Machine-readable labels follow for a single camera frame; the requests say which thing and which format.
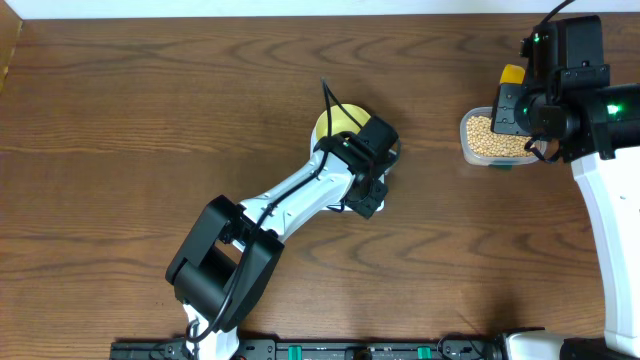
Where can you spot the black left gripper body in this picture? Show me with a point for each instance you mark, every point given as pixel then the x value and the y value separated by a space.
pixel 364 197

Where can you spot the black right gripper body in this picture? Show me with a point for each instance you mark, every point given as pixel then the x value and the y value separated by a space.
pixel 505 119

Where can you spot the orange plastic measuring scoop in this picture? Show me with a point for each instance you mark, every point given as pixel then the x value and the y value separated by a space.
pixel 512 74

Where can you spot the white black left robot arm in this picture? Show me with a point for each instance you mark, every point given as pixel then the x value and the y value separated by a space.
pixel 228 257

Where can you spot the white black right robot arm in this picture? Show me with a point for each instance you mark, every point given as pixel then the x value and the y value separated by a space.
pixel 564 95

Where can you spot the pale yellow plastic bowl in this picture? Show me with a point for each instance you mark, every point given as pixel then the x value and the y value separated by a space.
pixel 349 119

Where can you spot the pile of soybeans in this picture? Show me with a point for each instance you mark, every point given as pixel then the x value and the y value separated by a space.
pixel 484 142

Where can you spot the clear plastic soybean container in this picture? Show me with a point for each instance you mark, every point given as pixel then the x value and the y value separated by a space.
pixel 476 159

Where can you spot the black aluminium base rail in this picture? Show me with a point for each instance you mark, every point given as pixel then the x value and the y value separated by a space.
pixel 535 344

